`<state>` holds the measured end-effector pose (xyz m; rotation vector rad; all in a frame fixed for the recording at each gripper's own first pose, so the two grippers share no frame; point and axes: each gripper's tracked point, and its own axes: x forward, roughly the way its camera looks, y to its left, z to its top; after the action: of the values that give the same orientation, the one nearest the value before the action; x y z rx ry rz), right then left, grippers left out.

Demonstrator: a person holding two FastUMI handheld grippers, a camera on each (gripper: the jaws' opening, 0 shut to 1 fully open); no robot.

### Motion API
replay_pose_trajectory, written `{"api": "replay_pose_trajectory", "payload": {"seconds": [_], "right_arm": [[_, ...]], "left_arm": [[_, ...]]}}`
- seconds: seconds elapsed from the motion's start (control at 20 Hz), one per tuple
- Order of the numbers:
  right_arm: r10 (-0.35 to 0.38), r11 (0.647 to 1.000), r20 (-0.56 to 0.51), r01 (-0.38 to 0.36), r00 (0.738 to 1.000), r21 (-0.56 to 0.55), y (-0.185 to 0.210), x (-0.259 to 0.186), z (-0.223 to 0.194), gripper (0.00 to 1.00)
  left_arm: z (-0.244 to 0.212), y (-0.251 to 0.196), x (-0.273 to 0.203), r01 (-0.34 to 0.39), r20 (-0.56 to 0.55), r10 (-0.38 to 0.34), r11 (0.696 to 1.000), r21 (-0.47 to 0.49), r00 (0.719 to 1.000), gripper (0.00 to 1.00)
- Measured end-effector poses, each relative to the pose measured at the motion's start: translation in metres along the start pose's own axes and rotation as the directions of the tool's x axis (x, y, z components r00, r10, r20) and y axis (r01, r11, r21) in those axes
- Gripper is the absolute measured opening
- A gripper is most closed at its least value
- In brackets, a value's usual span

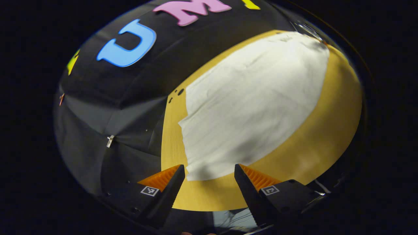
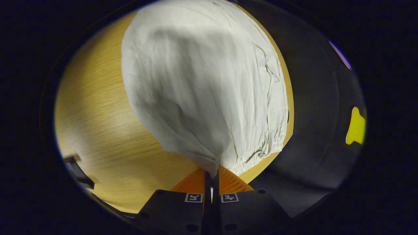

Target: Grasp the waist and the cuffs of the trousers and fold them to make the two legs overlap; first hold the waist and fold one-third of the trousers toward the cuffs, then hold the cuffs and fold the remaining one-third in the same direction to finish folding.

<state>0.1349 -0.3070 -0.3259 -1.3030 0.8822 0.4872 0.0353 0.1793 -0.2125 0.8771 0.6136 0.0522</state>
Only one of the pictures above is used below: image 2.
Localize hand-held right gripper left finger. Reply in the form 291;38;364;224
135;167;211;235

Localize white jeans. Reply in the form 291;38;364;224
121;0;289;178

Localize black backdrop cloth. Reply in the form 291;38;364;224
229;0;368;217

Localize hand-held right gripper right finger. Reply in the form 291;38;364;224
212;165;292;235

